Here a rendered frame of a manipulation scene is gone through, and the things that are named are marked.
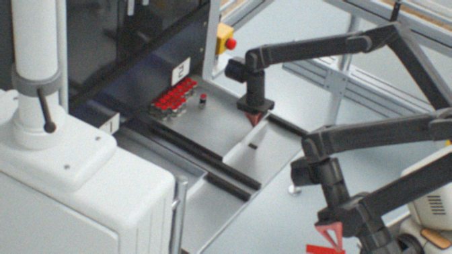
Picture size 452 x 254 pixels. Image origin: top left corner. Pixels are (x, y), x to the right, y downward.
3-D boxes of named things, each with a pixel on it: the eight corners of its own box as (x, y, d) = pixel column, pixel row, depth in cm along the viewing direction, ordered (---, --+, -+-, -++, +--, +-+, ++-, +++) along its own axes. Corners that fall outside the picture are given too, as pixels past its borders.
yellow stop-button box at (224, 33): (202, 47, 294) (204, 29, 289) (214, 37, 298) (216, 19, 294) (220, 56, 291) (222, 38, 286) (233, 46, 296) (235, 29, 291)
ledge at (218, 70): (179, 63, 302) (179, 58, 301) (201, 46, 310) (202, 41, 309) (213, 80, 297) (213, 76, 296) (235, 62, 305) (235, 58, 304)
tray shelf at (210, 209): (44, 190, 253) (44, 185, 251) (190, 73, 298) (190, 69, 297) (181, 275, 235) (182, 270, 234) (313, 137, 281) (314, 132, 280)
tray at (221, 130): (132, 115, 277) (132, 107, 275) (181, 76, 294) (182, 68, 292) (222, 165, 264) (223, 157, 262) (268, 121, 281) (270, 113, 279)
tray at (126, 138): (56, 175, 255) (56, 166, 252) (115, 129, 272) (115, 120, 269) (151, 233, 242) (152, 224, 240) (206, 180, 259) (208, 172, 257)
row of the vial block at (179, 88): (152, 115, 278) (153, 104, 275) (186, 87, 289) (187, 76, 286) (158, 118, 277) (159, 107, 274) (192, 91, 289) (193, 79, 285)
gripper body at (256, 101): (247, 96, 276) (247, 76, 272) (275, 106, 272) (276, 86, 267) (235, 106, 272) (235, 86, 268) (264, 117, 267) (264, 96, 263)
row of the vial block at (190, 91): (158, 119, 277) (159, 107, 274) (192, 91, 288) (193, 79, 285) (163, 121, 276) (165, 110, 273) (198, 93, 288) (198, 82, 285)
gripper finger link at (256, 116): (248, 117, 281) (248, 93, 276) (268, 124, 278) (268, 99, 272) (237, 128, 277) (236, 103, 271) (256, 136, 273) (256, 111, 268)
